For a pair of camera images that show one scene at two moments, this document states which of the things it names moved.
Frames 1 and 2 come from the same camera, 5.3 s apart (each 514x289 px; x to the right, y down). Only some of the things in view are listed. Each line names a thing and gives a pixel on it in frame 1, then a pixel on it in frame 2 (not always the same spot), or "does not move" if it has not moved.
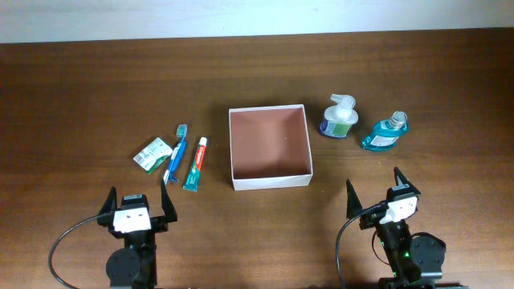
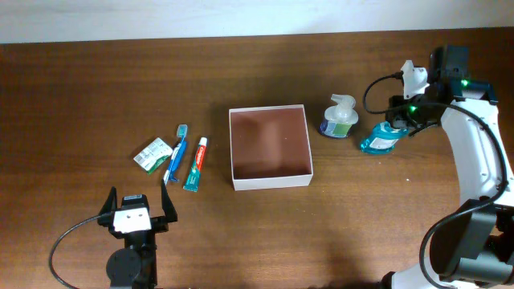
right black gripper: x=354 y=205 to x=397 y=120
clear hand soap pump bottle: x=339 y=118 does not move
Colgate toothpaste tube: x=192 y=179 does not move
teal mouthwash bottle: x=385 y=132 does not move
